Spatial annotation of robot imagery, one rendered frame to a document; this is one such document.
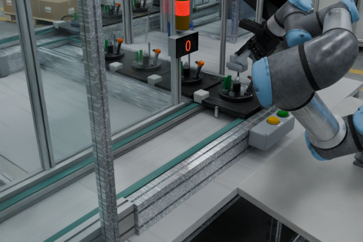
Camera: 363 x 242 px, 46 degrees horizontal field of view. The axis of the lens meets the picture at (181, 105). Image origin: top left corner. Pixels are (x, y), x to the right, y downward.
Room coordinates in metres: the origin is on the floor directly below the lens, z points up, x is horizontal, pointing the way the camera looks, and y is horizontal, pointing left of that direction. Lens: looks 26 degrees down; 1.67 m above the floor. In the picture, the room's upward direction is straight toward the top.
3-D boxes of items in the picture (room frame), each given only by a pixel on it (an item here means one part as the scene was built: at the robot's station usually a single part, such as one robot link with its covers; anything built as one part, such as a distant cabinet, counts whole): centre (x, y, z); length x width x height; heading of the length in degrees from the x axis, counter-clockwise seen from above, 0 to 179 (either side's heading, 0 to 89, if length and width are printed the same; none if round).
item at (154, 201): (1.24, -0.15, 0.91); 0.89 x 0.06 x 0.11; 140
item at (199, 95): (1.53, -0.08, 0.97); 0.05 x 0.05 x 0.04; 50
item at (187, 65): (1.71, -0.02, 1.01); 0.24 x 0.24 x 0.13; 50
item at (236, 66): (1.55, -0.21, 1.11); 0.08 x 0.04 x 0.07; 50
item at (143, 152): (1.33, 0.00, 0.91); 0.84 x 0.28 x 0.10; 140
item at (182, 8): (1.48, 0.00, 1.33); 0.05 x 0.05 x 0.05
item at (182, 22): (1.48, 0.00, 1.28); 0.05 x 0.05 x 0.05
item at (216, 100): (1.54, -0.22, 0.96); 0.24 x 0.24 x 0.02; 50
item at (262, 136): (1.34, -0.32, 0.93); 0.21 x 0.07 x 0.06; 140
